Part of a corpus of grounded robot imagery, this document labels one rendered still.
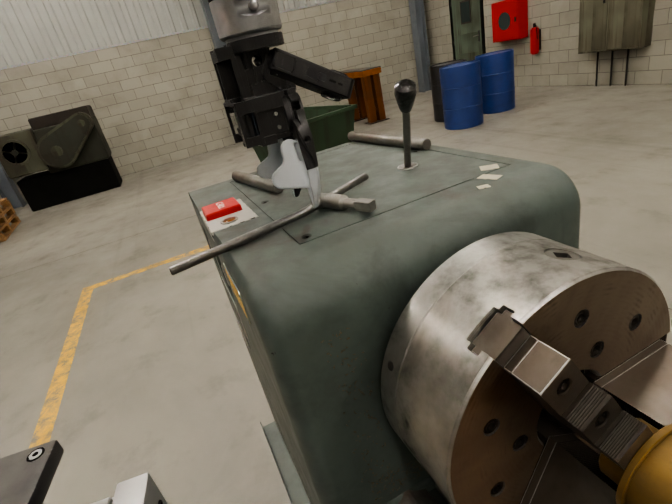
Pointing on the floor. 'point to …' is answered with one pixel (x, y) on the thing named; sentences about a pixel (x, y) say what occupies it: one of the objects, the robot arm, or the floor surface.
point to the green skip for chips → (324, 127)
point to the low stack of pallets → (7, 219)
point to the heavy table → (367, 94)
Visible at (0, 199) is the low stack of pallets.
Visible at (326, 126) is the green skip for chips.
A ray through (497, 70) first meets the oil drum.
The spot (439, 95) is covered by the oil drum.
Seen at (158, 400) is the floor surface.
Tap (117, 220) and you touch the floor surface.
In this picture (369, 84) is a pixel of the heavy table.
